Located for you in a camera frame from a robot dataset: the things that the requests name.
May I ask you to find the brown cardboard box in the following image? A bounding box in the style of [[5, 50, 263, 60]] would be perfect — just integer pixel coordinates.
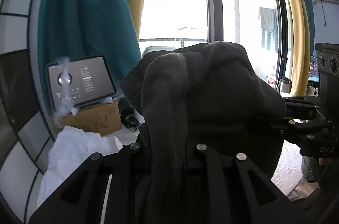
[[51, 100, 122, 136]]

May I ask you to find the tablet with dark screen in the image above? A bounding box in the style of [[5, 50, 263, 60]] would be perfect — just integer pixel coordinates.
[[46, 55, 117, 110]]

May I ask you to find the dark grey t-shirt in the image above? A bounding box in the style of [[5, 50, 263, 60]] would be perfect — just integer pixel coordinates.
[[120, 42, 286, 220]]

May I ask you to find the computer monitor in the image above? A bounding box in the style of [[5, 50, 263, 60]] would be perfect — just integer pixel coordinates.
[[308, 56, 320, 82]]

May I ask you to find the white folded garment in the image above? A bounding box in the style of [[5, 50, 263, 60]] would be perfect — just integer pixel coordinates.
[[36, 125, 124, 207]]

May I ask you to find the dark steel tumbler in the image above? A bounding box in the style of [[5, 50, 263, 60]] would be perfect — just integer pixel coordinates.
[[279, 77, 292, 94]]

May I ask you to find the white mug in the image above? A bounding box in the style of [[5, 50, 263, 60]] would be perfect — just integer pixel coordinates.
[[307, 86, 319, 97]]

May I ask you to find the teal curtain left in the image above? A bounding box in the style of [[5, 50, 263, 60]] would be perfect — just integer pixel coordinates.
[[37, 0, 141, 108]]

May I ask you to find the yellow curtain right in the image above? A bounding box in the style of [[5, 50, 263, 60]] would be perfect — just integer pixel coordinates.
[[289, 0, 310, 96]]

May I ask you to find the white textured tablecloth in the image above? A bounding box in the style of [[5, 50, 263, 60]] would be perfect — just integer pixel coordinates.
[[271, 141, 302, 196]]

